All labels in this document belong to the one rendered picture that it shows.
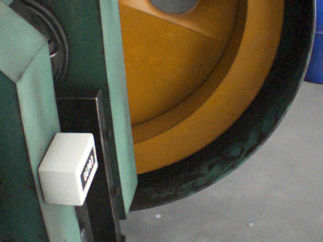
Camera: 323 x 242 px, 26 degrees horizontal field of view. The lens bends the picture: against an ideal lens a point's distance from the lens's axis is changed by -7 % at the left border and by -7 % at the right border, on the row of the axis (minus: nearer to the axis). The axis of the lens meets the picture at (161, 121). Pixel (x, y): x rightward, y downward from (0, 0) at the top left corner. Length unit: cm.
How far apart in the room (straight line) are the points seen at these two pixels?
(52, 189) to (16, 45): 14
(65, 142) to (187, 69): 53
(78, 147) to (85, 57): 25
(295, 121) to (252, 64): 224
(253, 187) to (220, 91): 178
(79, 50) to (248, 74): 34
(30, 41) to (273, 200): 225
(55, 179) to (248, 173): 238
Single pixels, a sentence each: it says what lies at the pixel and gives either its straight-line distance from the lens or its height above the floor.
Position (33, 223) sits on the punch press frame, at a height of 128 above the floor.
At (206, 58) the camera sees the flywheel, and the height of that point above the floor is 119.
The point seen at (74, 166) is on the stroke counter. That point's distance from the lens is 66.
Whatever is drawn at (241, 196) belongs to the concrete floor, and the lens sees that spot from 287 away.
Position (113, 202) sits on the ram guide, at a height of 110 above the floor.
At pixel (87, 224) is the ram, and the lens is 101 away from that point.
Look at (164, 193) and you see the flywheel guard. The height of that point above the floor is 95.
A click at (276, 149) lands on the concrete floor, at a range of 316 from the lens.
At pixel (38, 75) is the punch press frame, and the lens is 67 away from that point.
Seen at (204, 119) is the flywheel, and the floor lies 109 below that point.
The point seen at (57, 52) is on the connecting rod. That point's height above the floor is 137.
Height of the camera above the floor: 169
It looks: 30 degrees down
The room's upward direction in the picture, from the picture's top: 5 degrees counter-clockwise
